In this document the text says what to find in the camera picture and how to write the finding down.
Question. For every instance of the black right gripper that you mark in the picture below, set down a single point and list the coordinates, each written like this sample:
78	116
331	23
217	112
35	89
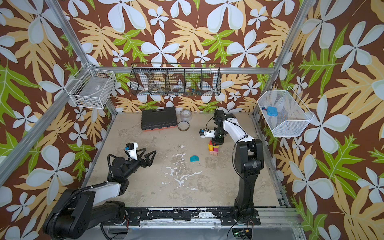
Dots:
217	138

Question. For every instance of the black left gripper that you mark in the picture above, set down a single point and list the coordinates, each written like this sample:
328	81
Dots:
144	164

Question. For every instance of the pink rectangular block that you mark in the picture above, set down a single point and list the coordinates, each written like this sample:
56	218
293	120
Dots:
213	153

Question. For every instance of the teal triangular block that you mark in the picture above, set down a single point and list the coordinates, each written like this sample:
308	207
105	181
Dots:
194	158

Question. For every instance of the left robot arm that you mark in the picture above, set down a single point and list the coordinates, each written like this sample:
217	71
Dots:
79	210

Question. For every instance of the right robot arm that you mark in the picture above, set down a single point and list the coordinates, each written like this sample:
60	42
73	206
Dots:
247	160

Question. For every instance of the black red tool case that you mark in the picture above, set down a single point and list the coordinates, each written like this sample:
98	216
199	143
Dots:
159	119

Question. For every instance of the brown tape roll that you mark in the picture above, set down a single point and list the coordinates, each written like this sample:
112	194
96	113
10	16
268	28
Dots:
183	126

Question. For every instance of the clear tape roll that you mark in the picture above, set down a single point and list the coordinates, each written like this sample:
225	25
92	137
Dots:
185	115

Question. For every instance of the blue object in basket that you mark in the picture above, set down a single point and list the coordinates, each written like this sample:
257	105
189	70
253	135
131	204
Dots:
270	111

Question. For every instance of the white tape roll in basket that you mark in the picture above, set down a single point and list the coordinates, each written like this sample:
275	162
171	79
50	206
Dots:
177	89

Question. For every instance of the white mesh basket right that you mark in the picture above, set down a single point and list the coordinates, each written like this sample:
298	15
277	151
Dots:
293	114

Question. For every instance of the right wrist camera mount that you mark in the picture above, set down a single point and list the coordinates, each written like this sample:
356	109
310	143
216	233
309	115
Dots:
207	133

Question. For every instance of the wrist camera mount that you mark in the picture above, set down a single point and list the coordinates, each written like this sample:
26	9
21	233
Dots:
207	133
131	150

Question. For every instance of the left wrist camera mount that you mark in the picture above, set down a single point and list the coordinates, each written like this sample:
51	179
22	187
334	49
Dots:
131	150

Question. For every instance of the black wire wall basket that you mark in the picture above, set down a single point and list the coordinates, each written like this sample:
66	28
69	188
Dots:
157	79

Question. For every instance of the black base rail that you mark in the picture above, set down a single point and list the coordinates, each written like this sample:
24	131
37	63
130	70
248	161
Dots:
222	216

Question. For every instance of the white wire basket left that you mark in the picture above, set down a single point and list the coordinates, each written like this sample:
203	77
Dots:
91	87

